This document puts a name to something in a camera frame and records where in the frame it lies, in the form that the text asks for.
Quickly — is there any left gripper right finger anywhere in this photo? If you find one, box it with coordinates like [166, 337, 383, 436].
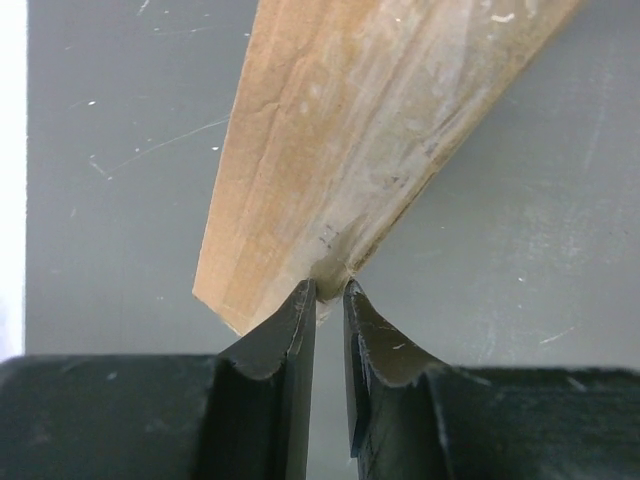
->
[343, 281, 639, 479]

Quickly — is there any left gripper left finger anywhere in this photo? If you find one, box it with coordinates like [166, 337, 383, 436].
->
[1, 280, 316, 479]

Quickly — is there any brown cardboard express box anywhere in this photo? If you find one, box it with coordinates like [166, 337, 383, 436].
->
[193, 1, 579, 335]

